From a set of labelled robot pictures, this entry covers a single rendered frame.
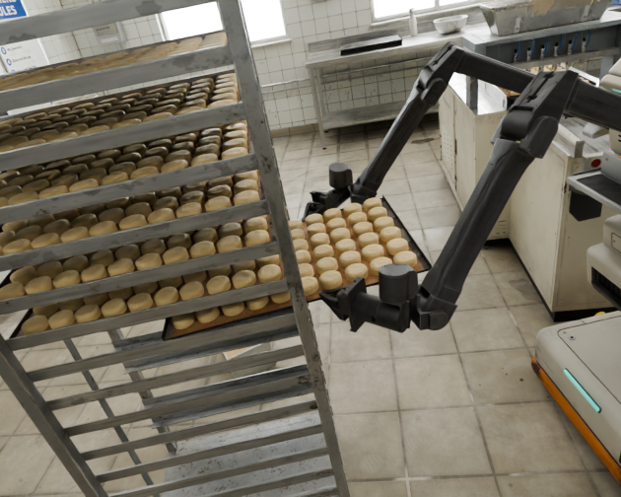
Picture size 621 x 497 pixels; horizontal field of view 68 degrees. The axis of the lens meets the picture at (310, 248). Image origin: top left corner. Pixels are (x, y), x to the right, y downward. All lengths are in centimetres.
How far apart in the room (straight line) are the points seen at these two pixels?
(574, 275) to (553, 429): 67
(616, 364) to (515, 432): 43
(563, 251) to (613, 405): 71
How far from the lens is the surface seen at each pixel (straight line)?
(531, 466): 195
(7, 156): 93
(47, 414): 123
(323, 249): 113
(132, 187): 88
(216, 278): 103
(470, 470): 191
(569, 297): 239
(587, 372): 188
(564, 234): 219
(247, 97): 79
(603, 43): 282
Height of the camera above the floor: 158
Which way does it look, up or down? 30 degrees down
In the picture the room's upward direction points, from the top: 12 degrees counter-clockwise
